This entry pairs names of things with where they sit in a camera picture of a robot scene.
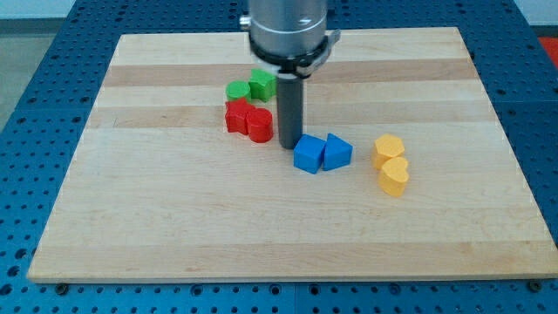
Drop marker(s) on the red star block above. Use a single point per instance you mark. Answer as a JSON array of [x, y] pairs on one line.
[[236, 115]]

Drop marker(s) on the blue triangle block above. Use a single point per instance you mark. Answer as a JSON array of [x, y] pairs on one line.
[[337, 153]]

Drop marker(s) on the yellow heart block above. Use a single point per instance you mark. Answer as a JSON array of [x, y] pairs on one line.
[[393, 176]]

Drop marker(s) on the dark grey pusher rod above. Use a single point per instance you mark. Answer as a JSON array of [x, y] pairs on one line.
[[289, 106]]

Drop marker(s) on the green cylinder block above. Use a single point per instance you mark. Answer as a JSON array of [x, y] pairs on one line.
[[238, 90]]

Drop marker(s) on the wooden board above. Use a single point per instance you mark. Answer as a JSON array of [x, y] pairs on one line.
[[159, 192]]

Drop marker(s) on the blue cube block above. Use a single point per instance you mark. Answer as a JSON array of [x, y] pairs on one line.
[[308, 153]]

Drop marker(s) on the red cylinder block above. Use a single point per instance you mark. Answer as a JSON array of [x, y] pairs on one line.
[[260, 125]]

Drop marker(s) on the yellow hexagon block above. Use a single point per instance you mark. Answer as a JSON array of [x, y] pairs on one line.
[[386, 147]]

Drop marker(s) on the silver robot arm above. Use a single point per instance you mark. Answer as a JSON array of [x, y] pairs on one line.
[[288, 38]]

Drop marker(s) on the green star block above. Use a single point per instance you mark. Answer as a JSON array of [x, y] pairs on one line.
[[262, 85]]

